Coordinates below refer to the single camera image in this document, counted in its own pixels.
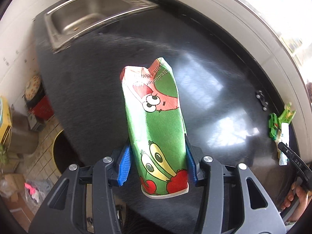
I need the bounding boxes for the person's right hand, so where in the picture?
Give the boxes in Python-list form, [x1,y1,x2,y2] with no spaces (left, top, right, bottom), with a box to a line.
[280,182,312,222]

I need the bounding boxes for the brown cardboard box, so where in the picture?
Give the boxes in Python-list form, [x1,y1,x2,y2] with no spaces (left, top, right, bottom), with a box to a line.
[1,173,25,198]

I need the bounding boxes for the torn green snack box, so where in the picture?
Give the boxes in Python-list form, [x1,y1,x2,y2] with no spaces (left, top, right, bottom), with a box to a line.
[268,103,297,166]

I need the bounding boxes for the round patterned lid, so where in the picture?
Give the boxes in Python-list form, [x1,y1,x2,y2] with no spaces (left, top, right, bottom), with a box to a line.
[24,75,41,101]

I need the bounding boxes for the green cartoon drink carton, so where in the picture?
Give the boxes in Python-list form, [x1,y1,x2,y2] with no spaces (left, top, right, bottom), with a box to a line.
[120,57,189,199]

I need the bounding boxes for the black round trash bin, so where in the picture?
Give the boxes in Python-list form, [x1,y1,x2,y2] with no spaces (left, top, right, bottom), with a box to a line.
[52,130,82,173]

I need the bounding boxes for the stainless steel kitchen sink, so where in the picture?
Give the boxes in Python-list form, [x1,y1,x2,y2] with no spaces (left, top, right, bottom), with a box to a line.
[44,0,158,52]

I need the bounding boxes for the yellow cardboard box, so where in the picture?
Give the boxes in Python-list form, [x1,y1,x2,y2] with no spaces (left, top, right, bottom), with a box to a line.
[0,96,12,147]

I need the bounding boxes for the red plastic crate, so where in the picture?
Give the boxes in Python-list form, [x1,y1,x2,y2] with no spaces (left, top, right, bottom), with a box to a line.
[28,96,54,121]

